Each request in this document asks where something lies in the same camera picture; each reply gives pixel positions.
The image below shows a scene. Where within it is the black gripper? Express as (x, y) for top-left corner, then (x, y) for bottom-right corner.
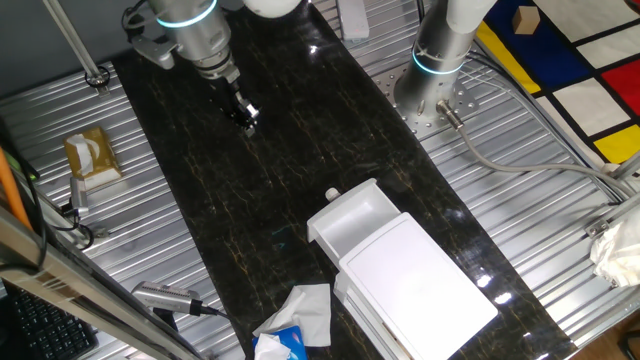
(212, 74), (261, 137)

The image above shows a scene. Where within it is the white plastic drawer with knob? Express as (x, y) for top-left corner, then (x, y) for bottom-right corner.
(306, 178), (402, 262)

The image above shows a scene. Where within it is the white plastic drawer cabinet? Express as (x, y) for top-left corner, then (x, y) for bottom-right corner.
(333, 211), (500, 360)

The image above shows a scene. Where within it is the black marble pattern mat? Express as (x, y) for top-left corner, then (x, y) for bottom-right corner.
(110, 0), (579, 360)

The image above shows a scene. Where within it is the white power adapter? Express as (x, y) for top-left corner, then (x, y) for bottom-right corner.
(335, 0), (371, 42)

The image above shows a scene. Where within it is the brown tissue box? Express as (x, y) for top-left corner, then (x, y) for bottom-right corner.
(63, 125), (124, 191)

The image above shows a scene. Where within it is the white tissue strip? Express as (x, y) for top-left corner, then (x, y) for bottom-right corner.
(66, 133), (96, 177)

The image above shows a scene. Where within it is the silver metal pole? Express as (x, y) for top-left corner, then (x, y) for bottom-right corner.
(42, 0), (111, 97)

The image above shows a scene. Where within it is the flat white tissue sheet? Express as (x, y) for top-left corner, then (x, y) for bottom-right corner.
(252, 283), (333, 349)

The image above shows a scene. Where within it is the blue tissue pack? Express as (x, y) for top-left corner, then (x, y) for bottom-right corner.
(251, 325), (309, 360)

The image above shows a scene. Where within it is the crumpled white tissue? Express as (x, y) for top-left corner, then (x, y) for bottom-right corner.
(253, 333), (292, 360)

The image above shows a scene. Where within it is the orange pole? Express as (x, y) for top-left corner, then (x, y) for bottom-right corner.
(0, 147), (34, 232)

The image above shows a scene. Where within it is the black keyboard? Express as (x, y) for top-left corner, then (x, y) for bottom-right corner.
(8, 287), (100, 360)

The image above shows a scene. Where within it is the small wooden block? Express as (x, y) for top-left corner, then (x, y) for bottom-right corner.
(511, 5), (542, 36)

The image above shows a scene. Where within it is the colour block pattern mat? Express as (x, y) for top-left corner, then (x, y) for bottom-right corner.
(474, 0), (640, 166)

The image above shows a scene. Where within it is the short aluminium profile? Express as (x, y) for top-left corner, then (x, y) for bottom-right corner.
(602, 149), (640, 182)

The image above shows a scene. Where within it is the crumpled white cloth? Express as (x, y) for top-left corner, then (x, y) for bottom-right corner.
(589, 208), (640, 289)

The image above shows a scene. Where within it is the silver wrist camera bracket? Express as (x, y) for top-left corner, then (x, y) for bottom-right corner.
(130, 33), (180, 71)

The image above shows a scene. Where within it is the thin wrist camera cable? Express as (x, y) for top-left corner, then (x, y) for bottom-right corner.
(121, 0), (152, 42)

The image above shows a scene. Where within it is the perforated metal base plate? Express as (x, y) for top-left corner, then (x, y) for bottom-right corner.
(372, 64), (480, 141)

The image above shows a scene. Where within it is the small silver camera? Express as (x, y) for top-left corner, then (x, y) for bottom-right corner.
(68, 176), (91, 220)

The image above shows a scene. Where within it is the black camera cable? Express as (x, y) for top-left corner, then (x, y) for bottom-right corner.
(198, 303), (232, 321)

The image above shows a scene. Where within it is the large silver camera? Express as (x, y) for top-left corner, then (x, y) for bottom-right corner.
(130, 279), (204, 331)

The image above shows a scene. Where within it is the black cable bundle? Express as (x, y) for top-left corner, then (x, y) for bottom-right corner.
(0, 117), (96, 274)

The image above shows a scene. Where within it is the gray robot base cable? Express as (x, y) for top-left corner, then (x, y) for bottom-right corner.
(435, 99), (639, 199)

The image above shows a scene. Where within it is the aluminium frame beam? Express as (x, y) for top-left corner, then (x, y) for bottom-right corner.
(0, 204), (202, 360)

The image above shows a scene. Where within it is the aluminium profile with bracket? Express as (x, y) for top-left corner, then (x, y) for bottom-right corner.
(583, 192), (640, 239)

